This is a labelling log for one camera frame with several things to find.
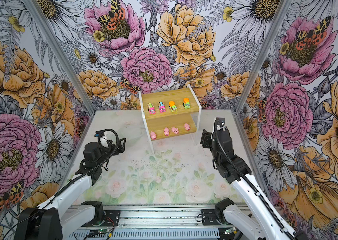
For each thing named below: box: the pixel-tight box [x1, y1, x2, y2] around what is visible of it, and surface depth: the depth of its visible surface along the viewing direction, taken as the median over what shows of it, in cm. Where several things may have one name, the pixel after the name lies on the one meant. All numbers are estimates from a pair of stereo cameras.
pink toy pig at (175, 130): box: [171, 127, 179, 135], surface depth 89 cm
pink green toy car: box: [147, 102, 156, 115], surface depth 75 cm
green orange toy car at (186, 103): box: [182, 97, 191, 109], surface depth 78 cm
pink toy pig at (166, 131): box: [163, 127, 170, 137], surface depth 89 cm
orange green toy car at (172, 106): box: [168, 100, 178, 112], surface depth 76 cm
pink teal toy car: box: [158, 101, 167, 113], surface depth 76 cm
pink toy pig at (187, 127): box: [184, 122, 191, 131], surface depth 91 cm
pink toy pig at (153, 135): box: [150, 130, 157, 140], surface depth 87 cm
